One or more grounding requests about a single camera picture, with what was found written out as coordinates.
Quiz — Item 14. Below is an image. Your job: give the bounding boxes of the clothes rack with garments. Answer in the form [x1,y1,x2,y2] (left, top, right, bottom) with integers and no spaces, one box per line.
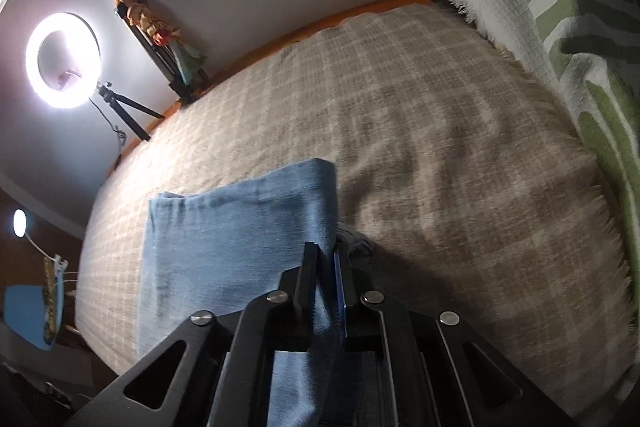
[116,0,209,84]

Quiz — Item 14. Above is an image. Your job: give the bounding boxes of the black tripod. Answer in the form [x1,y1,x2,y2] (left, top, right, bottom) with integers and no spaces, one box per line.
[90,80,165,143]

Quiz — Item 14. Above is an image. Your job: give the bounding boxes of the orange bed frame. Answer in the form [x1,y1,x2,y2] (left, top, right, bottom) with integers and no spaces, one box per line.
[107,0,437,178]

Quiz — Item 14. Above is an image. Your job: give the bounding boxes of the blue chair with wooden legs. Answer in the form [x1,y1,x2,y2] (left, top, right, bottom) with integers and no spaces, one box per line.
[2,284,69,351]

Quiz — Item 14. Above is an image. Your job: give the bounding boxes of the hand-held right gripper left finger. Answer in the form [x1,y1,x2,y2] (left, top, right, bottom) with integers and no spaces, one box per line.
[64,241,322,427]

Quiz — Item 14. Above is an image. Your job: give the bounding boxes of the black stand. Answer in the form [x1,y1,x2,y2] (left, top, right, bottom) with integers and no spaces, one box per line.
[115,4,211,106]

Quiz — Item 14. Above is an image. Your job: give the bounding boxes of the white clip lamp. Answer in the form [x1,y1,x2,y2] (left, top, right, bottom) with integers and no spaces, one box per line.
[12,208,69,279]

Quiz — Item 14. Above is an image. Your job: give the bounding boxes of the leopard print cushion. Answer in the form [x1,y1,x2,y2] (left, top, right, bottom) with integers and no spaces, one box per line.
[42,256,64,344]

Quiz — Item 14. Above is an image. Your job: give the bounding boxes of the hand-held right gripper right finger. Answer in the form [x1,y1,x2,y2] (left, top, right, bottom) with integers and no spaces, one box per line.
[332,249,577,427]

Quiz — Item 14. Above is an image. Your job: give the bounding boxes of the black ring light cable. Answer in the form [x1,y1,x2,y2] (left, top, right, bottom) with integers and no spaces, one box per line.
[92,99,127,168]

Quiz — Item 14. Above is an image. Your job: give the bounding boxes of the blue pants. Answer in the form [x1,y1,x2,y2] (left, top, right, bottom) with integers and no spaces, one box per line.
[137,158,362,427]

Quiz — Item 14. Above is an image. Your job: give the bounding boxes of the beige plaid blanket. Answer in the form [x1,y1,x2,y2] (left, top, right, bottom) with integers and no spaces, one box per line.
[74,4,639,419]

